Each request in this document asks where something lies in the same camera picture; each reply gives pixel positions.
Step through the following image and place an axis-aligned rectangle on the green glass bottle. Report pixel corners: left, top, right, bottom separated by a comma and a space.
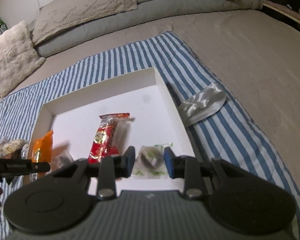
0, 17, 8, 34

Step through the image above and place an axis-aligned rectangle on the grey folded duvet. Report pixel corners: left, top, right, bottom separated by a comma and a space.
34, 0, 263, 57

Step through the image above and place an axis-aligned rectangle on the red rice cracker packet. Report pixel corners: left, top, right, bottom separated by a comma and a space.
88, 113, 130, 164

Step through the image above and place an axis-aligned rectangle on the green white snack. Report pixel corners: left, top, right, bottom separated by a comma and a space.
131, 144, 173, 179

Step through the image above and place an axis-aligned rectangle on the orange snack packet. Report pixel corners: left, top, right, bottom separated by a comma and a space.
31, 129, 54, 181

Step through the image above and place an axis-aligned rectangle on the left beige quilted pillow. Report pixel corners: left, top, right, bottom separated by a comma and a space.
32, 0, 138, 45

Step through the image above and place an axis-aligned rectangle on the yellow patterned white packet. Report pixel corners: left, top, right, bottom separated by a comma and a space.
0, 137, 29, 159

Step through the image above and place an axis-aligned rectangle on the fluffy white cushion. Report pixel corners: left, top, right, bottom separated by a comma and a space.
0, 21, 45, 97

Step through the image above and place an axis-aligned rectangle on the silver ribbon piece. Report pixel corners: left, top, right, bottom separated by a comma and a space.
177, 82, 226, 127

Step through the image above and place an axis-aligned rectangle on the white cardboard box tray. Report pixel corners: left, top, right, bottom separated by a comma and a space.
22, 67, 198, 197

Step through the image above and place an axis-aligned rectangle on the small silver snack packet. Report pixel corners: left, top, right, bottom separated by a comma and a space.
50, 142, 74, 172

